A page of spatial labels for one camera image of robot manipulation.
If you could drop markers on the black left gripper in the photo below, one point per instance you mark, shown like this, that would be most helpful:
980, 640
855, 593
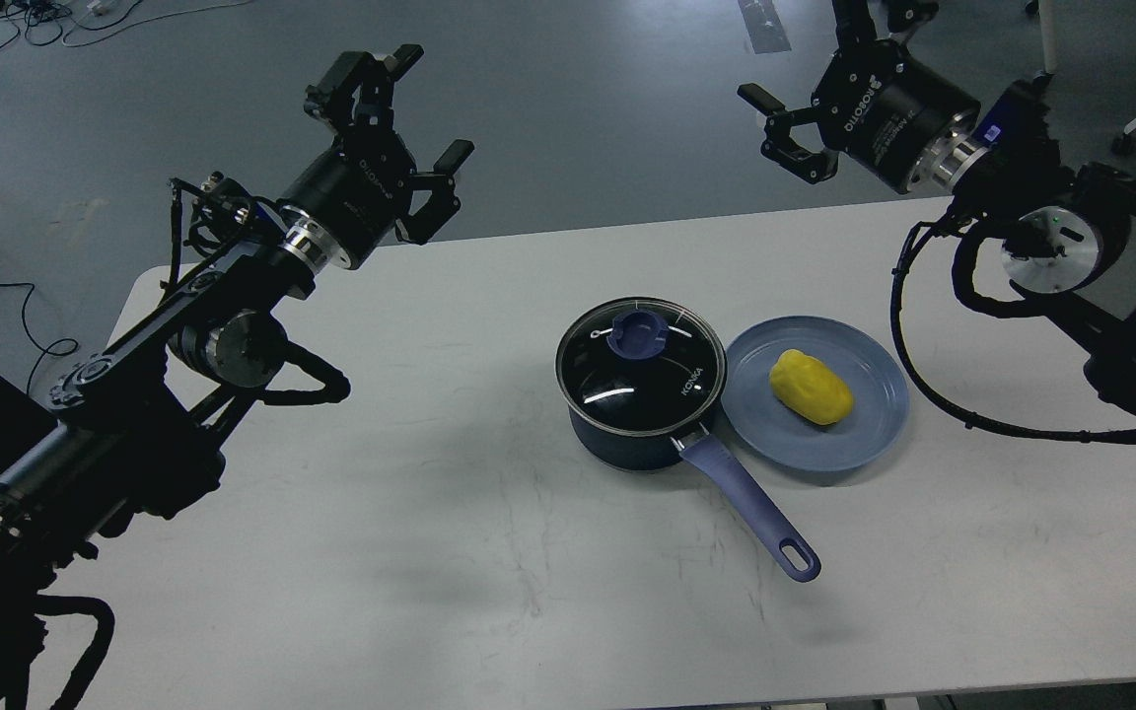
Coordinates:
365, 183

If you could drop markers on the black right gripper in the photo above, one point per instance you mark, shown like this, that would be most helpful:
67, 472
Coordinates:
875, 102

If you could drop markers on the glass lid blue knob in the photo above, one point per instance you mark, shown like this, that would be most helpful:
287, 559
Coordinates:
640, 366

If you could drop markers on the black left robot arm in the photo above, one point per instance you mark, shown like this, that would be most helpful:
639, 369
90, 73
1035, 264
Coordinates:
139, 427

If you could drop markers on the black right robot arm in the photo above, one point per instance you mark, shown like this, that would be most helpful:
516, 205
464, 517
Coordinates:
1036, 239

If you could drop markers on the white chair leg with caster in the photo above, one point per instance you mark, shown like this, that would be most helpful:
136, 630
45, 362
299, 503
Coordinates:
1045, 14

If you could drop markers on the blue plate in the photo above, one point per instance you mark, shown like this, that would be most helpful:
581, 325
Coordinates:
782, 436

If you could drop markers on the dark blue saucepan purple handle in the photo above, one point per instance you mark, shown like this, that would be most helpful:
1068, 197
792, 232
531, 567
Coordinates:
695, 444

